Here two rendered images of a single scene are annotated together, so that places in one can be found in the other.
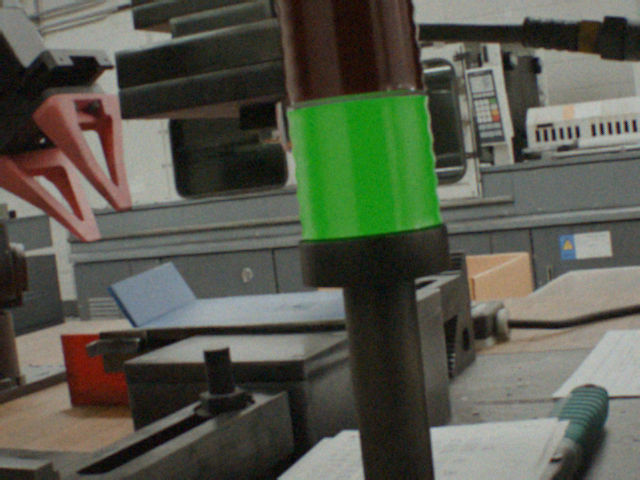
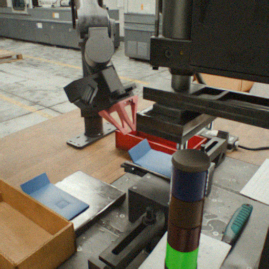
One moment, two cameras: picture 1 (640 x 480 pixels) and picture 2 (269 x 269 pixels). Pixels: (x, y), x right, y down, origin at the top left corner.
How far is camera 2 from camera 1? 0.28 m
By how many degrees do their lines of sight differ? 25
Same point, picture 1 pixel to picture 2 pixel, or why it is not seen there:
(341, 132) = (176, 256)
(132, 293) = (134, 152)
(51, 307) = (116, 39)
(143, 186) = (149, 8)
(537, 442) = (219, 256)
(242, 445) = (151, 235)
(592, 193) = not seen: outside the picture
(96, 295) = (130, 40)
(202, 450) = (141, 242)
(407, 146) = (190, 260)
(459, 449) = (200, 249)
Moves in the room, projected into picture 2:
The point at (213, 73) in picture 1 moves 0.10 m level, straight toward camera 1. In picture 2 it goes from (161, 131) to (158, 158)
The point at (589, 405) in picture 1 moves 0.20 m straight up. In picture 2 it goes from (244, 216) to (262, 128)
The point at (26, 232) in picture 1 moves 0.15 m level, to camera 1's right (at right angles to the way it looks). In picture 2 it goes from (111, 14) to (116, 14)
